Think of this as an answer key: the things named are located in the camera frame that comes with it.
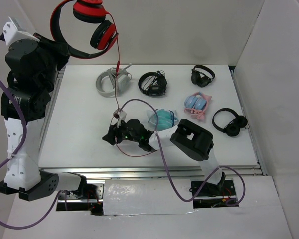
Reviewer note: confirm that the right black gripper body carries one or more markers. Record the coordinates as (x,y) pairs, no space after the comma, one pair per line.
(124,134)

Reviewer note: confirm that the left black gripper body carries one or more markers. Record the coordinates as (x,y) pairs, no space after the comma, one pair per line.
(55,60)

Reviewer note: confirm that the red black headphones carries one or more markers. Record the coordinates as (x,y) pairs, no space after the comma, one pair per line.
(86,26)

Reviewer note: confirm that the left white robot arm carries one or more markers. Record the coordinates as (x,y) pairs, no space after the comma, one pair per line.
(23,107)

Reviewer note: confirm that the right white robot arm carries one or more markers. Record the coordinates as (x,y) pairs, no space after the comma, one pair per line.
(191,139)

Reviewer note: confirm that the teal white headphones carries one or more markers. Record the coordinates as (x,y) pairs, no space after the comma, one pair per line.
(165,119)

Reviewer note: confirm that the white grey headphones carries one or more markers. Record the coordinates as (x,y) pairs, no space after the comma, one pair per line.
(119,79)

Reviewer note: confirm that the pink blue cat-ear headphones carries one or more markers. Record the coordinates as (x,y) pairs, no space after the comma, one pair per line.
(196,105)

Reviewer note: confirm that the black folded headphones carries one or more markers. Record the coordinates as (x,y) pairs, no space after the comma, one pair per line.
(202,75)

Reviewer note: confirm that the black thin-band headphones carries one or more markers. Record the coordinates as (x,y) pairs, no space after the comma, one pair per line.
(232,129)

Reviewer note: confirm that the white foil-edged panel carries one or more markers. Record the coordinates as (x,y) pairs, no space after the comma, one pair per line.
(142,197)

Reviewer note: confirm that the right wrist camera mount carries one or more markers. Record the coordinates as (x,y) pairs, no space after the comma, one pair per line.
(120,115)

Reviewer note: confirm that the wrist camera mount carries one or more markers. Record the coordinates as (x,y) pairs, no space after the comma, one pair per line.
(120,115)
(13,32)

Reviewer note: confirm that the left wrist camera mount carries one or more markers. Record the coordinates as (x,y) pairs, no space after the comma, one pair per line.
(13,32)

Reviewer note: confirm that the black wired headphones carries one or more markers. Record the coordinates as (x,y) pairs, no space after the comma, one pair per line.
(157,87)

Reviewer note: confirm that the aluminium rail frame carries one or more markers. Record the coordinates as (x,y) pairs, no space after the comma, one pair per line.
(80,117)

